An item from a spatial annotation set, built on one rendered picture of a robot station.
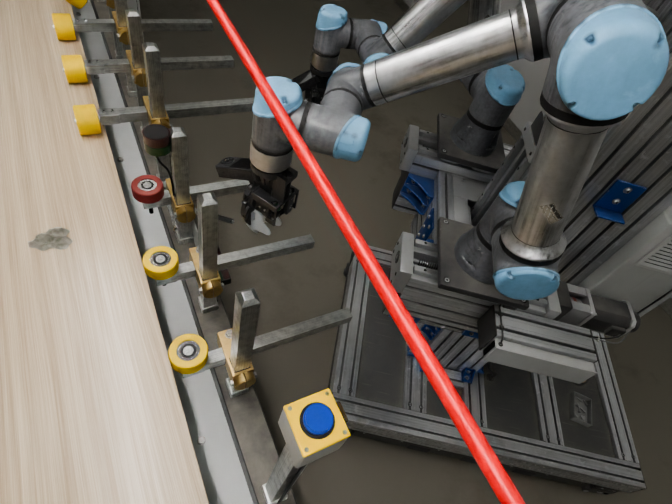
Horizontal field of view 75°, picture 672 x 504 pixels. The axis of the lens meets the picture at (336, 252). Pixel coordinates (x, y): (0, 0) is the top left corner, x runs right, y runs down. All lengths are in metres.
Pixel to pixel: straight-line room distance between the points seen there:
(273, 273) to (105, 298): 1.24
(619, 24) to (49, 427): 1.05
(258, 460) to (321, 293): 1.20
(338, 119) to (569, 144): 0.34
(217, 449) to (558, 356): 0.87
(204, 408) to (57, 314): 0.43
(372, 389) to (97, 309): 1.09
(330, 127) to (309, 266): 1.59
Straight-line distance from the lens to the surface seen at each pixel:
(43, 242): 1.21
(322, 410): 0.62
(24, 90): 1.66
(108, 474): 0.95
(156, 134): 1.13
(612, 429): 2.26
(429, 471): 2.01
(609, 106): 0.67
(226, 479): 1.21
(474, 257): 1.09
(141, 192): 1.27
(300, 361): 2.00
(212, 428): 1.24
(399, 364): 1.87
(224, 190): 1.35
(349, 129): 0.73
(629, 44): 0.64
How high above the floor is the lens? 1.81
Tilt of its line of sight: 50 degrees down
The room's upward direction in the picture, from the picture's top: 20 degrees clockwise
